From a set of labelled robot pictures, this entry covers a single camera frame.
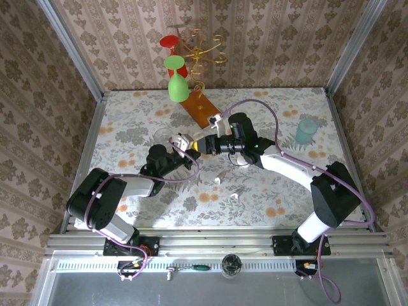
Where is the grey metal bench top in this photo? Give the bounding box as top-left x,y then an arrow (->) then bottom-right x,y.
31,251 -> 396,306

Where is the dark round glass dome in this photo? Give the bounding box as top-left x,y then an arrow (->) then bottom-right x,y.
221,254 -> 242,279

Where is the white slotted cable duct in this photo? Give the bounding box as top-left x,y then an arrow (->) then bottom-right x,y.
55,257 -> 319,272

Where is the black connector block with wires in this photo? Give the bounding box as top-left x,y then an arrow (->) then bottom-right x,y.
295,259 -> 317,275
117,259 -> 145,277

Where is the teal textured plastic cup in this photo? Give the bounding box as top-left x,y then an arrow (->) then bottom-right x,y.
295,119 -> 319,145

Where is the green handled screwdriver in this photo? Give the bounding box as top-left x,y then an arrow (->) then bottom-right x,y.
166,264 -> 211,281

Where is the gold wire glass rack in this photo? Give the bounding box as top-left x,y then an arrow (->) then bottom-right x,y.
173,27 -> 230,130

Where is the aluminium frame post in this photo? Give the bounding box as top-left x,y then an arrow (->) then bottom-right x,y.
36,0 -> 105,101
326,0 -> 388,93

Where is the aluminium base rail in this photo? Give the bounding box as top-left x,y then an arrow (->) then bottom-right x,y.
44,226 -> 395,258

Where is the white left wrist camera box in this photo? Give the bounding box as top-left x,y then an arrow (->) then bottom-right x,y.
168,133 -> 195,150

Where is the red wine glass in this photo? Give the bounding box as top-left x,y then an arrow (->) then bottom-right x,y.
159,34 -> 189,79

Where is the floral patterned tablecloth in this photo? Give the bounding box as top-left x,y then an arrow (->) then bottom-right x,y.
65,87 -> 367,228

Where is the green wine glass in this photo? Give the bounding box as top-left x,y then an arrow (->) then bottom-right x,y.
163,54 -> 191,103

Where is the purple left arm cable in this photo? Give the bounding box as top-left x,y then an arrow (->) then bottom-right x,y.
85,142 -> 201,281

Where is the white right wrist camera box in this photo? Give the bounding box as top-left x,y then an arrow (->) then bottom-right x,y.
207,113 -> 229,133

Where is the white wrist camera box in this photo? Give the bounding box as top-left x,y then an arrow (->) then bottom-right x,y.
207,113 -> 229,133
168,133 -> 195,150

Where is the aluminium table side rail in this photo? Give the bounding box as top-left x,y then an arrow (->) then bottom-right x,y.
59,92 -> 108,235
324,89 -> 383,231

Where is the clear drinking glass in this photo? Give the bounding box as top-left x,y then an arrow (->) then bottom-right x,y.
152,126 -> 173,144

